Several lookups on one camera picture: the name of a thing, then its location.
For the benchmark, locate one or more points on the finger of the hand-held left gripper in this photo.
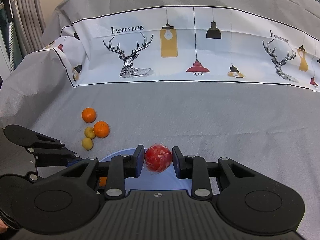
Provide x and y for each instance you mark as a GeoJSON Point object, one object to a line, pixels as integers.
{"type": "Point", "coordinates": [71, 163]}

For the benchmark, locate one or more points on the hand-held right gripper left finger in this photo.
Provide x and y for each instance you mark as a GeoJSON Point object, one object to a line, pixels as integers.
{"type": "Point", "coordinates": [139, 161]}

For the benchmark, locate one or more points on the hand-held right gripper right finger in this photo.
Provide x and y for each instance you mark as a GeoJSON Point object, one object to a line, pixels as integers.
{"type": "Point", "coordinates": [177, 162]}

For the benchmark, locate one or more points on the small red fruit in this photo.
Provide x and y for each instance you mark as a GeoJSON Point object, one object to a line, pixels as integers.
{"type": "Point", "coordinates": [158, 160]}

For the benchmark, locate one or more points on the light blue round bowl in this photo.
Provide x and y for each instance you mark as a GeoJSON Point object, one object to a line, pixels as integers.
{"type": "Point", "coordinates": [160, 182]}

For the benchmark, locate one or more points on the orange tangerine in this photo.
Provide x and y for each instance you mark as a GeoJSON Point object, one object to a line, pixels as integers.
{"type": "Point", "coordinates": [103, 181]}
{"type": "Point", "coordinates": [88, 115]}
{"type": "Point", "coordinates": [101, 129]}

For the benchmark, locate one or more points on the small yellow fruit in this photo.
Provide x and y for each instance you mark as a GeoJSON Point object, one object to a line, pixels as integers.
{"type": "Point", "coordinates": [87, 143]}
{"type": "Point", "coordinates": [89, 132]}

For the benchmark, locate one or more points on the grey printed bedsheet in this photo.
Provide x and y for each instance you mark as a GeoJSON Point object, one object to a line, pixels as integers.
{"type": "Point", "coordinates": [200, 110]}

